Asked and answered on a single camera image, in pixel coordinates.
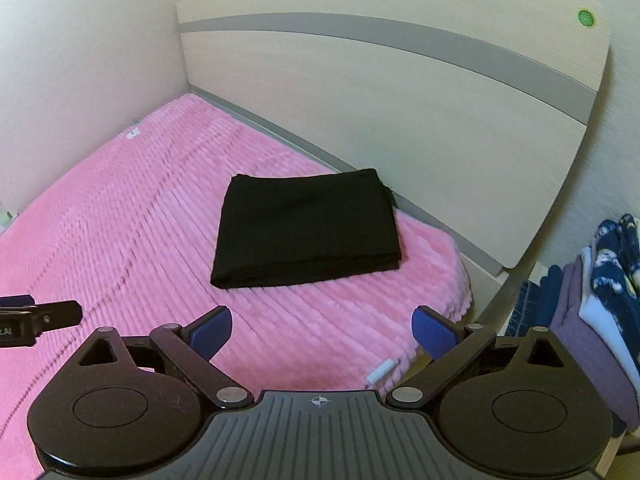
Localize black garment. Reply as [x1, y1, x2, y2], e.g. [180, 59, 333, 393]
[210, 169, 401, 289]

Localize blue folded jeans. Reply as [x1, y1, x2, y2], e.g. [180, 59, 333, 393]
[504, 266, 564, 337]

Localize white folded cloth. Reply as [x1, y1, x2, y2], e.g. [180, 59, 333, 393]
[578, 247, 639, 390]

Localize purple folded cloth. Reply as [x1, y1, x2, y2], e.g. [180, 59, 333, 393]
[550, 257, 639, 432]

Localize dark blue patterned cloth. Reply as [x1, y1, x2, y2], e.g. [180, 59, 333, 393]
[591, 214, 639, 315]

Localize beige wooden headboard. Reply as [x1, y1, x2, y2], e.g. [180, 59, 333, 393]
[177, 0, 611, 312]

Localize green round sticker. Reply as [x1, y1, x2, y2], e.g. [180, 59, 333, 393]
[577, 9, 596, 28]

